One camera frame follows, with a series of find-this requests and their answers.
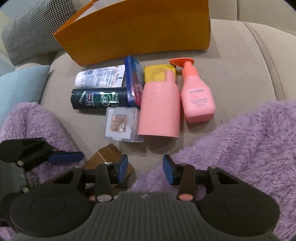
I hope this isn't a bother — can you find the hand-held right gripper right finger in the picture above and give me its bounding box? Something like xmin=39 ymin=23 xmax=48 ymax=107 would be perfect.
xmin=162 ymin=155 xmax=240 ymax=202

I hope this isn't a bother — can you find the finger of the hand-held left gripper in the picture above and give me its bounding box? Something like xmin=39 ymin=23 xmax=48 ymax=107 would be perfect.
xmin=0 ymin=138 xmax=84 ymax=172

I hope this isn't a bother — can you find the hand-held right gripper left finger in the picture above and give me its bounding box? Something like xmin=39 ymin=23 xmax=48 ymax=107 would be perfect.
xmin=52 ymin=154 xmax=129 ymax=203

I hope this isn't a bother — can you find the gold cardboard box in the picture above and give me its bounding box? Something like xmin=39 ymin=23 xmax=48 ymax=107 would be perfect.
xmin=84 ymin=144 xmax=136 ymax=186

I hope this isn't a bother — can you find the clear plastic box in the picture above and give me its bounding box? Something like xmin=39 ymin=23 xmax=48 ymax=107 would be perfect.
xmin=103 ymin=107 xmax=144 ymax=143

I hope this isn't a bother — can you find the pink cylindrical bottle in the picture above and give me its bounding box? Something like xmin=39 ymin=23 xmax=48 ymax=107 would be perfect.
xmin=137 ymin=70 xmax=181 ymax=139

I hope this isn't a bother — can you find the dark green shampoo bottle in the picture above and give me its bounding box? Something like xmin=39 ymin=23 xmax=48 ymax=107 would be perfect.
xmin=71 ymin=88 xmax=129 ymax=110

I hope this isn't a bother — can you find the white lotion tube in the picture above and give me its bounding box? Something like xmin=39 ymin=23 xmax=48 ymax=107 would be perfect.
xmin=74 ymin=65 xmax=126 ymax=88

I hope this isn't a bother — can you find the orange cardboard box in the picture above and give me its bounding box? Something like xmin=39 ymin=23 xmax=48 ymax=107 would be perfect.
xmin=53 ymin=0 xmax=211 ymax=67

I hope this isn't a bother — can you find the pink pump bottle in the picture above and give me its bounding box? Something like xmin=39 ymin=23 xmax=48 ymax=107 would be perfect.
xmin=169 ymin=57 xmax=216 ymax=124

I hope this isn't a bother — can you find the light blue pillow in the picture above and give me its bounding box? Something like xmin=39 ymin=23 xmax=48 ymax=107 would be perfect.
xmin=0 ymin=65 xmax=51 ymax=127

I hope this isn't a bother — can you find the blue flat box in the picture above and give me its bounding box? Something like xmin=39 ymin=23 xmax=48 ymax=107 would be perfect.
xmin=124 ymin=55 xmax=145 ymax=108

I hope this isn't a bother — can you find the yellow packet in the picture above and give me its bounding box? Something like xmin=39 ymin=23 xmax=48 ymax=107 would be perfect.
xmin=144 ymin=64 xmax=177 ymax=84

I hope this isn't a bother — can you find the beige sofa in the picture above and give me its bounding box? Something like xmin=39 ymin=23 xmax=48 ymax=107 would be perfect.
xmin=0 ymin=0 xmax=296 ymax=183

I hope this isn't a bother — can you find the houndstooth pillow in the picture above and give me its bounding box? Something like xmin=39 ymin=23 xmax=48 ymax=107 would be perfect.
xmin=2 ymin=0 xmax=77 ymax=66

